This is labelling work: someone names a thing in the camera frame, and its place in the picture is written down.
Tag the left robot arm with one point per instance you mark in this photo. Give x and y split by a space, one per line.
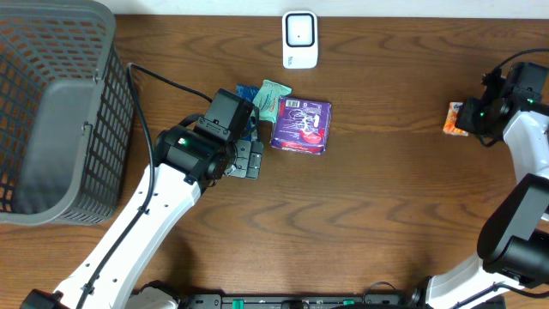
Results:
187 162

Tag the teal wet wipes packet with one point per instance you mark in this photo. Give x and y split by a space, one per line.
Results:
267 100

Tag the grey plastic mesh basket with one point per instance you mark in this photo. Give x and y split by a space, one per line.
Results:
66 113

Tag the orange tissue pack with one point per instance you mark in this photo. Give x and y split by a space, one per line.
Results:
449 127

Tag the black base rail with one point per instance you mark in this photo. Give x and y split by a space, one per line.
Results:
217 301

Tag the purple sanitary pad pack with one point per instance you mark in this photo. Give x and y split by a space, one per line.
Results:
302 126

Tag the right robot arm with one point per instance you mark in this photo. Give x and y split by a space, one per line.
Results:
512 253

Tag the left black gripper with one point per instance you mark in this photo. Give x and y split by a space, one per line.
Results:
250 160

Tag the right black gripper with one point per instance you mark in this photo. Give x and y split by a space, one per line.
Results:
467 118

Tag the blue snack packet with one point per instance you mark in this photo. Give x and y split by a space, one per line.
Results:
249 93

